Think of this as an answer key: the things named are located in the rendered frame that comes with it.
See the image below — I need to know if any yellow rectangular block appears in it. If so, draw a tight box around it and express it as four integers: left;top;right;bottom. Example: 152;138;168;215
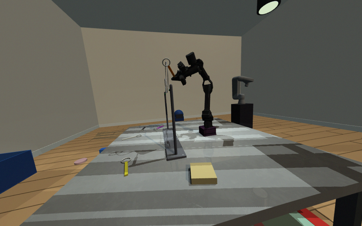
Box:
190;162;217;184

